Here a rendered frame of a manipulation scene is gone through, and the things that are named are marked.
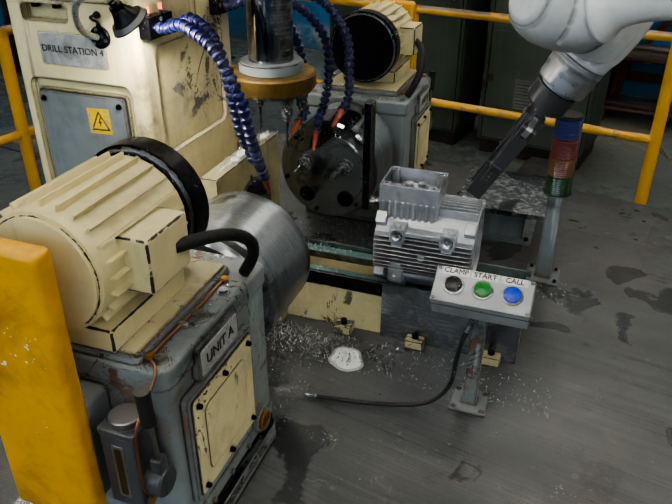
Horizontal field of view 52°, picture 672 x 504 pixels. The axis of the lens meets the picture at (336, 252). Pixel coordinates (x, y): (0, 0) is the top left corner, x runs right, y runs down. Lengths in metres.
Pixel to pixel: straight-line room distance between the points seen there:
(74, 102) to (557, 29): 0.92
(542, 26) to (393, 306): 0.69
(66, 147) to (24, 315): 0.77
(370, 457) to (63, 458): 0.54
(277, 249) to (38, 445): 0.50
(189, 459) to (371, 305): 0.64
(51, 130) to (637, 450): 1.28
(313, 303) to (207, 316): 0.62
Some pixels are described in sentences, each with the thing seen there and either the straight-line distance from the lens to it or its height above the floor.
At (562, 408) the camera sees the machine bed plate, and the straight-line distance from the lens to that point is 1.41.
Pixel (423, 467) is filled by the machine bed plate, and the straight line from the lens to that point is 1.24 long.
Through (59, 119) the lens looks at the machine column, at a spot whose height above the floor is 1.24.
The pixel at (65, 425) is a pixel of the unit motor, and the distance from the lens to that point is 0.90.
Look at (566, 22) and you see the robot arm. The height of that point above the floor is 1.51.
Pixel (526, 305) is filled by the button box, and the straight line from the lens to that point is 1.20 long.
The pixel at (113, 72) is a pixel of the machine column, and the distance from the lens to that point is 1.41.
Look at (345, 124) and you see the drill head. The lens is 1.67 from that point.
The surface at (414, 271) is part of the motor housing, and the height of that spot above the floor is 0.98.
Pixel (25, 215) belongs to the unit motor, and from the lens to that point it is 0.86.
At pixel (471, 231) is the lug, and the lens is 1.35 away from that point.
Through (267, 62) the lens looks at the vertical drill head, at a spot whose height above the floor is 1.36.
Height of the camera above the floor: 1.70
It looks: 29 degrees down
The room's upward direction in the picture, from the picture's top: straight up
